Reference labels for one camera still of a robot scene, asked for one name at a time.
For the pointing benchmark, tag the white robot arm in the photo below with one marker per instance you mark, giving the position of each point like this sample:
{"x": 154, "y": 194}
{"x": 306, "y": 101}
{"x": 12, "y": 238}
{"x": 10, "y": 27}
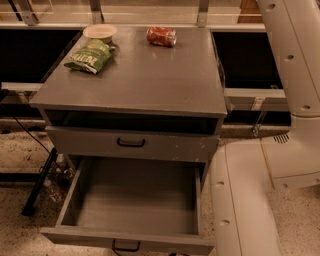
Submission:
{"x": 244, "y": 172}

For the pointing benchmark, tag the grey drawer cabinet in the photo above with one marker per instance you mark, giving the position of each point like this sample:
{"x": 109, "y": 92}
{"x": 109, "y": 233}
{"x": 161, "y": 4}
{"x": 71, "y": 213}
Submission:
{"x": 142, "y": 88}

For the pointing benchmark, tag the grey middle drawer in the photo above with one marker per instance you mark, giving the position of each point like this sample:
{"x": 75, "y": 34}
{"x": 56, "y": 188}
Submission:
{"x": 129, "y": 144}

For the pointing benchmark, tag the open grey bottom drawer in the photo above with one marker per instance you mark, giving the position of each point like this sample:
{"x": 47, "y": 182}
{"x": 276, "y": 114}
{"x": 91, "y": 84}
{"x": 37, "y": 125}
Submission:
{"x": 132, "y": 205}

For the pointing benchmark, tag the green chip bag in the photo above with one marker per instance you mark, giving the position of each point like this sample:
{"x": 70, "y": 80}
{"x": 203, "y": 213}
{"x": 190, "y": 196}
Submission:
{"x": 92, "y": 57}

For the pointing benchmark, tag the bottles on floor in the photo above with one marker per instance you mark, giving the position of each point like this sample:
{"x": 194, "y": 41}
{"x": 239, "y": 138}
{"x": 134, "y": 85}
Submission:
{"x": 58, "y": 179}

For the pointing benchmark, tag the beige paper bowl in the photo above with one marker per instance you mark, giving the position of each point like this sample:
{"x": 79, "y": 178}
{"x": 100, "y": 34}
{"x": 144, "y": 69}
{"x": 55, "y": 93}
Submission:
{"x": 103, "y": 32}

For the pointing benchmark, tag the black stand leg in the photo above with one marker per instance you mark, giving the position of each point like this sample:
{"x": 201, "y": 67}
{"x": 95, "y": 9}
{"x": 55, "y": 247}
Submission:
{"x": 29, "y": 209}

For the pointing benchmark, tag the clear acrylic bracket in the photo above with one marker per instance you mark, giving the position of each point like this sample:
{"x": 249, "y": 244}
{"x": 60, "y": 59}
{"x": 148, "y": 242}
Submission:
{"x": 258, "y": 123}

